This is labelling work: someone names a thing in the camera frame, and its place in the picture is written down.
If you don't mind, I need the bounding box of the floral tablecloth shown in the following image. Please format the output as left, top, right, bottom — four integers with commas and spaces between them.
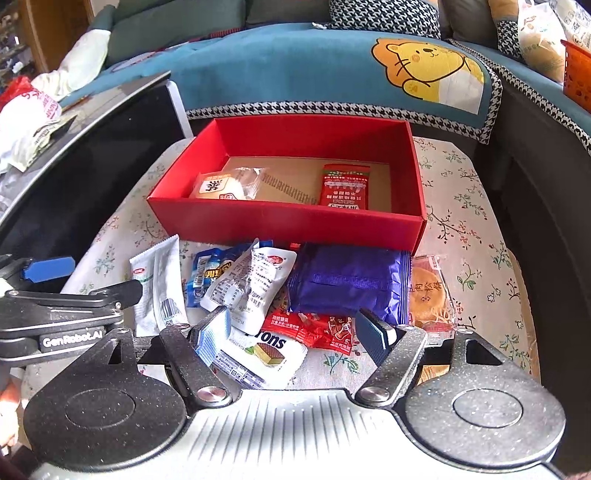
18, 136, 541, 402

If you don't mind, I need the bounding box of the red cardboard box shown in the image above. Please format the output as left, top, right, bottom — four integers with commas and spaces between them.
147, 116, 428, 254

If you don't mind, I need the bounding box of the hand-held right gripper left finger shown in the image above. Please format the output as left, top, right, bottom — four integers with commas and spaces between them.
95, 305, 234, 410

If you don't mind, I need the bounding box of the white cloth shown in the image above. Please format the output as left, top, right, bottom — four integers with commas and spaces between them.
32, 28, 112, 100

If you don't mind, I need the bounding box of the blue snack packet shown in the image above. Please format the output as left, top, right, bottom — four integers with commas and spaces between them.
185, 244, 252, 309

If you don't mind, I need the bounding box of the blue lion sofa cover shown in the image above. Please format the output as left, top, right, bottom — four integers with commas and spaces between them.
60, 21, 504, 144

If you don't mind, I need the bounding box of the clear bread bag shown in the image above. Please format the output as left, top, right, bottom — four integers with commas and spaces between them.
517, 0, 573, 84

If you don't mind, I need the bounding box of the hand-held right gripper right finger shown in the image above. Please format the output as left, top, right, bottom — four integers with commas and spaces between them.
355, 308, 503, 410

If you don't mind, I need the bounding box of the white plastic bag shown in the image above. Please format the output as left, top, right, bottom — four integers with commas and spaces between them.
0, 90, 63, 174

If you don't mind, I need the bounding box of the wooden cabinet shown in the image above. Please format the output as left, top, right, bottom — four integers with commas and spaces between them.
0, 0, 100, 77

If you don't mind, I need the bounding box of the grey green sofa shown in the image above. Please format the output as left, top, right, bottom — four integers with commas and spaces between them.
90, 0, 591, 393

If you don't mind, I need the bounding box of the orange plastic basket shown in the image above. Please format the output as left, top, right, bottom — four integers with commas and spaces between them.
561, 39, 591, 114

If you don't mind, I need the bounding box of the white green snack packet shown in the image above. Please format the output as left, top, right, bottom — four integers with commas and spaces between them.
129, 234, 190, 337

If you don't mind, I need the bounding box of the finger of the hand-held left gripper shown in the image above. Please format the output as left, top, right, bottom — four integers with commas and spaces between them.
60, 279, 144, 320
0, 253, 77, 296

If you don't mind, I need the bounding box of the red plastic bag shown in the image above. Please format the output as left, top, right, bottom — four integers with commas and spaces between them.
0, 76, 33, 109

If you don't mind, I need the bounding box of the houndstooth pillow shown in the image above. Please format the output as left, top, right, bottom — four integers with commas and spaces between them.
488, 0, 527, 61
329, 0, 443, 40

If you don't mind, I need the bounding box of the purple snack packet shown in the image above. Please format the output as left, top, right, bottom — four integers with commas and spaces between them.
286, 244, 413, 326

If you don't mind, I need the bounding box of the blue plain sofa cover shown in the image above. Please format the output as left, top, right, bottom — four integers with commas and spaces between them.
448, 39, 591, 153

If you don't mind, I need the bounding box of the red white-print snack packet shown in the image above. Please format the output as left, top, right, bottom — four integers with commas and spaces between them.
318, 164, 371, 210

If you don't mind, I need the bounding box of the orange round pastry packet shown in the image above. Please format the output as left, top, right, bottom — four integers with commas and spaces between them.
409, 255, 458, 333

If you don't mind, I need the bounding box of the clear white snack packet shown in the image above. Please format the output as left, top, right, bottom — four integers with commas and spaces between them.
201, 237, 298, 333

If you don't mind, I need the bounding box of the white wafer packet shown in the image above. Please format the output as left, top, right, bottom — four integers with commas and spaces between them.
210, 325, 309, 391

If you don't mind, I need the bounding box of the clear pale pastry packet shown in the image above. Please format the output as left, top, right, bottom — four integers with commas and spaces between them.
189, 167, 269, 201

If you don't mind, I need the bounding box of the small red snack packet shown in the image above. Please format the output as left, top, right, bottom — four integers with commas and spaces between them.
265, 310, 363, 356

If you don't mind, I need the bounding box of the brown cardboard sheet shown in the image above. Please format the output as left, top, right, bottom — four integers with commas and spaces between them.
222, 157, 393, 213

